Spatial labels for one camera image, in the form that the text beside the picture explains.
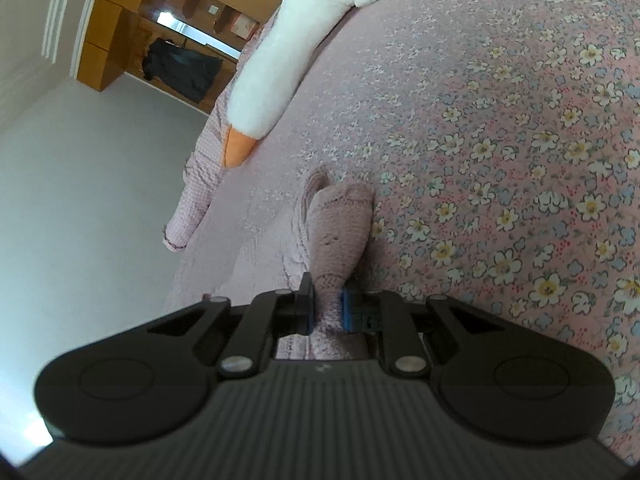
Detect pink knitted cardigan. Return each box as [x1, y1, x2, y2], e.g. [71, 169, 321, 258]
[277, 167, 374, 361]

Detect pink checkered blanket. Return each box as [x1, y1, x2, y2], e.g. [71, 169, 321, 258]
[163, 12, 278, 252]

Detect pink floral bed sheet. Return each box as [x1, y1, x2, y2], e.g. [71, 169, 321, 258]
[167, 0, 639, 463]

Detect dark hanging garment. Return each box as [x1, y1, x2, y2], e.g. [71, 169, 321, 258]
[141, 38, 222, 104]

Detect white box on shelf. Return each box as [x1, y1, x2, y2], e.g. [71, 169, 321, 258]
[231, 14, 259, 41]

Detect wooden wardrobe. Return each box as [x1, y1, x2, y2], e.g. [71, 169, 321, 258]
[72, 0, 281, 113]

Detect white goose plush toy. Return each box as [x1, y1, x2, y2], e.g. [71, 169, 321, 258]
[221, 0, 378, 168]

